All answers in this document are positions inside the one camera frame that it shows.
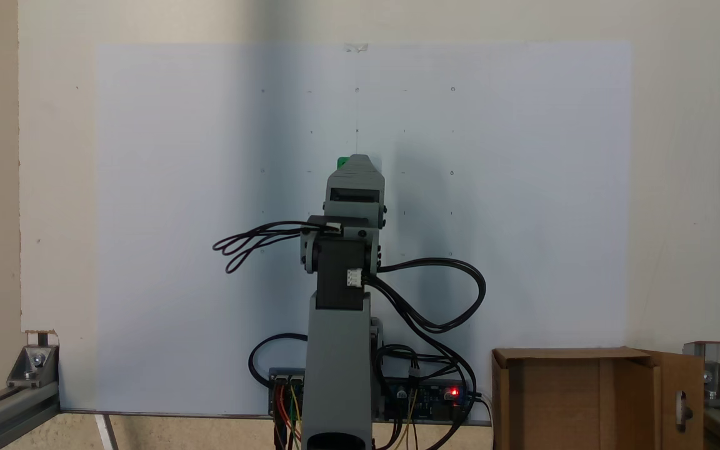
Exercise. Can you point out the green dice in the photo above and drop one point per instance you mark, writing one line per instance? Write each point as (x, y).
(342, 163)

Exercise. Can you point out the clear tape piece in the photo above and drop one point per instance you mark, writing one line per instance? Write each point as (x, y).
(356, 47)

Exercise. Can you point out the metal corner bracket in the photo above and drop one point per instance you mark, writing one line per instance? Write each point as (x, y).
(719, 387)
(32, 369)

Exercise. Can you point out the blue circuit board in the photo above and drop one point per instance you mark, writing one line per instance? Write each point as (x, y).
(441, 406)

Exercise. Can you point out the grey movable gripper finger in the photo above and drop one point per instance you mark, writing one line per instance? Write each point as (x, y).
(360, 172)

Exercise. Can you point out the brown cardboard box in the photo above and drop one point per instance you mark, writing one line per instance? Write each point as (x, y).
(560, 400)

